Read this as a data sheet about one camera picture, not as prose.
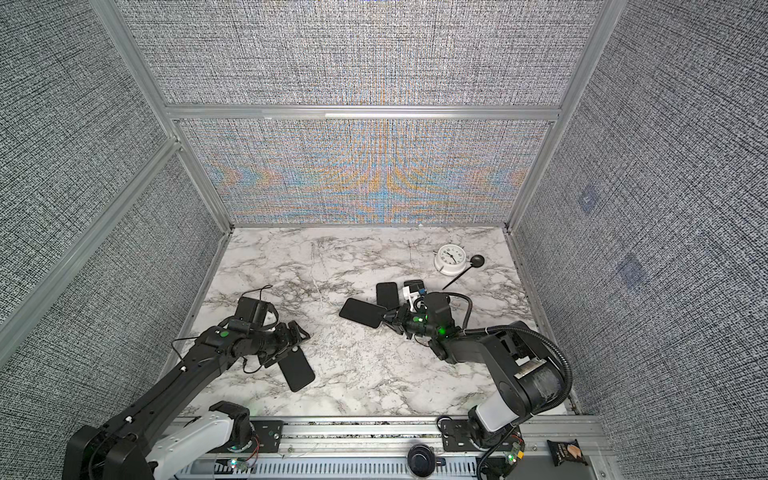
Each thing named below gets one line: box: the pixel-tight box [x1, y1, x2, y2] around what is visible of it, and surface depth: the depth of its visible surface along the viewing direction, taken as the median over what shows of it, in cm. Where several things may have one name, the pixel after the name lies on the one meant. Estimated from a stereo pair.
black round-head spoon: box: [442, 254, 485, 291], surface depth 108 cm
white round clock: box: [434, 244, 467, 276], surface depth 106 cm
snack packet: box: [546, 439, 589, 467], surface depth 71 cm
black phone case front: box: [278, 345, 316, 393], surface depth 85 cm
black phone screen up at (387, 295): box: [376, 282, 399, 310], surface depth 102 cm
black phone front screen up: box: [339, 298, 387, 328], surface depth 91 cm
